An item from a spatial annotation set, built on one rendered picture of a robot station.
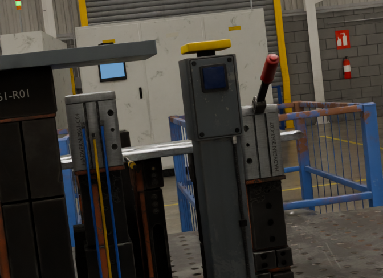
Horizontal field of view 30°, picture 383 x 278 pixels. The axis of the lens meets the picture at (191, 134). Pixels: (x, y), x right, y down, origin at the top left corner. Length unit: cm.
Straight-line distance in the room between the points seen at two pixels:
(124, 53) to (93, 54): 4
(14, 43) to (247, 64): 292
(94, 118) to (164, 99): 797
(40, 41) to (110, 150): 799
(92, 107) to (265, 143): 28
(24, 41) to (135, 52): 821
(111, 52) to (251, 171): 35
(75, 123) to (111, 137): 6
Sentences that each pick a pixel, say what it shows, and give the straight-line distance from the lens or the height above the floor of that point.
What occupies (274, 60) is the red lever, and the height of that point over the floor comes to 113.
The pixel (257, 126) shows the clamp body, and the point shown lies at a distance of 114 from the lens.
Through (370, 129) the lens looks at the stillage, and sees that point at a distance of 316.
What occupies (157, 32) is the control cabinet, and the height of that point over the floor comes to 183.
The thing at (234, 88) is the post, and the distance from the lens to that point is 96.
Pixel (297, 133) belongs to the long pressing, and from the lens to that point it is 128.
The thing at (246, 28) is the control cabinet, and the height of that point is 176.
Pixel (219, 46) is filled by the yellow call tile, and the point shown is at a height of 115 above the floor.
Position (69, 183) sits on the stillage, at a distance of 304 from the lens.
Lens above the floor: 110
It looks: 4 degrees down
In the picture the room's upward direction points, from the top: 6 degrees counter-clockwise
